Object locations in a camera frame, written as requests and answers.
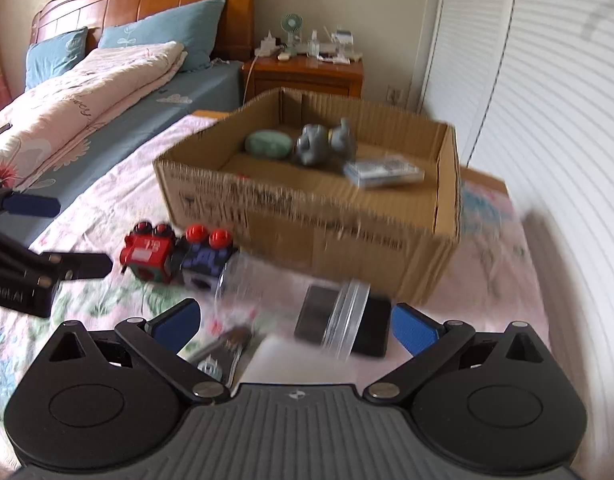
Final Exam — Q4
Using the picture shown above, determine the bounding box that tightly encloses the pink floral quilt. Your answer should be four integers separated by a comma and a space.
0, 41, 187, 188

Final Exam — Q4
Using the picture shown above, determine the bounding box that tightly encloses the clear screw box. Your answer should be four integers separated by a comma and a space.
343, 155, 425, 188

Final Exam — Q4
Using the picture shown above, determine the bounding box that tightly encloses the dark folding multitool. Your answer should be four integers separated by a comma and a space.
189, 326, 252, 388

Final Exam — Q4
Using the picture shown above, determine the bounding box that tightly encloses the mint green earbud case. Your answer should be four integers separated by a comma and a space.
244, 129, 293, 159

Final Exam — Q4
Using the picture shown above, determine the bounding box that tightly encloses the wooden nightstand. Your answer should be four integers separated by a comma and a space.
241, 55, 365, 101

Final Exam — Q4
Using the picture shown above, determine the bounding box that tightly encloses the blue black toy train car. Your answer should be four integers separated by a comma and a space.
180, 223, 237, 292

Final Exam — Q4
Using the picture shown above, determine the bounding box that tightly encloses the wall power socket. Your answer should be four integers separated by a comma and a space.
386, 87, 401, 106

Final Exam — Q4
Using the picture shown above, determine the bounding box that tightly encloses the cardboard box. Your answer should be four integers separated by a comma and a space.
154, 89, 461, 304

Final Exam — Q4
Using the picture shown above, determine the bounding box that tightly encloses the white power strip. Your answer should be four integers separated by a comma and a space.
255, 32, 283, 58

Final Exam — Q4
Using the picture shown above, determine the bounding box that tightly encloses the clear plastic jar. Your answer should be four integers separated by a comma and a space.
216, 254, 371, 360

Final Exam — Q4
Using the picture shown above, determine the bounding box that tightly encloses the pink floral table cloth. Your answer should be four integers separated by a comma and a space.
0, 116, 549, 425

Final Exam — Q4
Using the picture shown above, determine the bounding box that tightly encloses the clear spray bottle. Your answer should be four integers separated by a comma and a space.
308, 29, 320, 58

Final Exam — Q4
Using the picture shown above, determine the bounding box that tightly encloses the red toy train engine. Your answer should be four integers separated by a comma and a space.
118, 220, 178, 284

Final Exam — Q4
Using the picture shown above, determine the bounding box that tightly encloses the black square device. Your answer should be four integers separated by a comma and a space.
294, 282, 392, 359

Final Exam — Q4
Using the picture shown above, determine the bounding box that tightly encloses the blue pillow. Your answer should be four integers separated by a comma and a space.
98, 0, 227, 72
25, 27, 88, 90

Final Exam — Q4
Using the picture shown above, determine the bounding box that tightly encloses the small green desk fan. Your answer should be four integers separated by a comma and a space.
281, 13, 303, 56

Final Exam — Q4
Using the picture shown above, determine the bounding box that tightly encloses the blue bed sheet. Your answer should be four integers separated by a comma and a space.
0, 61, 242, 246

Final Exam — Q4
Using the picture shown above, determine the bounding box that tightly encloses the grey elephant toy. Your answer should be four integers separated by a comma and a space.
294, 118, 357, 167

